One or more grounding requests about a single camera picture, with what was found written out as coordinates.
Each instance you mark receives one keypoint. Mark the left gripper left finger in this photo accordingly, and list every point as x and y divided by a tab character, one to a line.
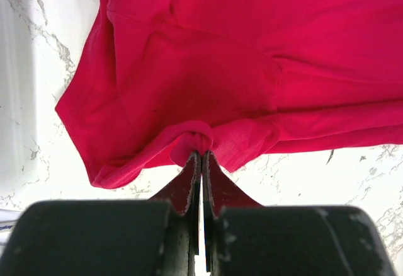
157	236

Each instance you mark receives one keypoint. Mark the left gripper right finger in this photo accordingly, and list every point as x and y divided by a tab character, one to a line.
243	237

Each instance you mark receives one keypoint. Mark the red t shirt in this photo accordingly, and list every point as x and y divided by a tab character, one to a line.
160	79

